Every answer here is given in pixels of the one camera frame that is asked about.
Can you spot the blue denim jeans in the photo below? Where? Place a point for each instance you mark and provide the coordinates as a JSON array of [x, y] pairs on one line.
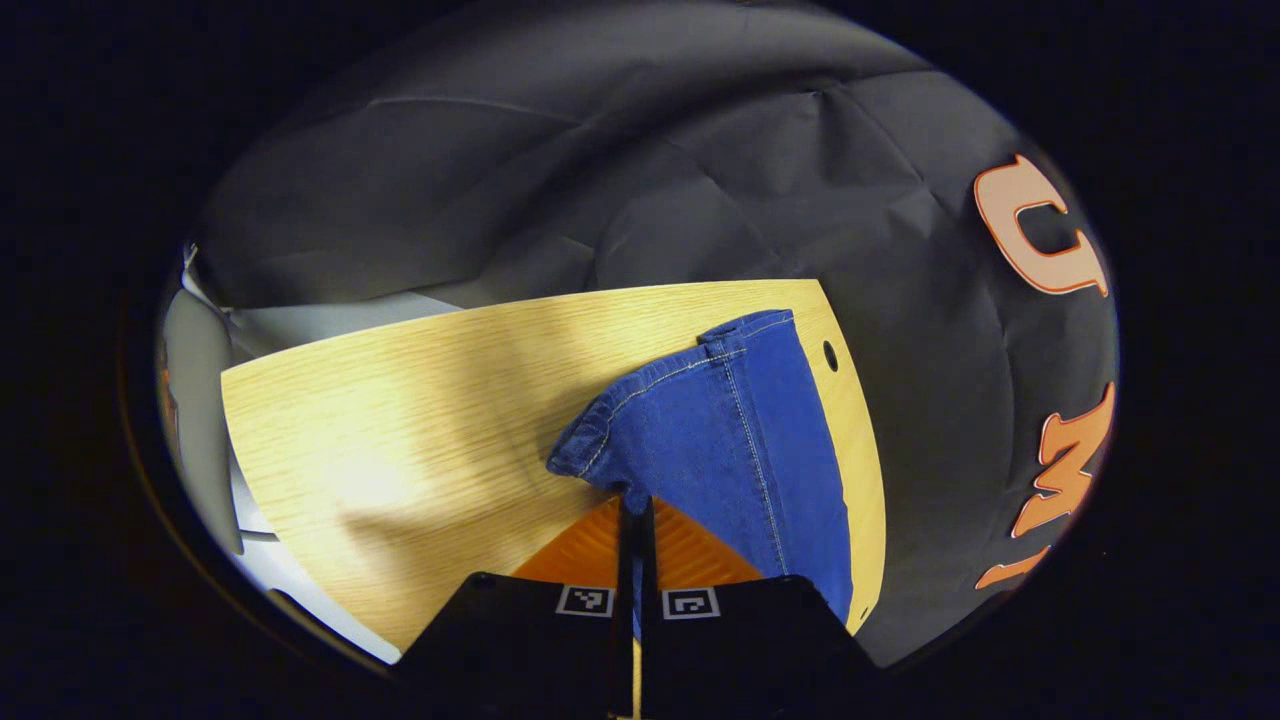
[[720, 440]]

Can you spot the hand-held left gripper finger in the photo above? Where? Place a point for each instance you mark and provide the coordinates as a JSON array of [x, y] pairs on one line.
[[647, 570], [627, 570]]

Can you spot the black backdrop cloth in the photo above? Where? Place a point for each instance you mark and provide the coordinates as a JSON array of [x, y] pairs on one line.
[[600, 150]]

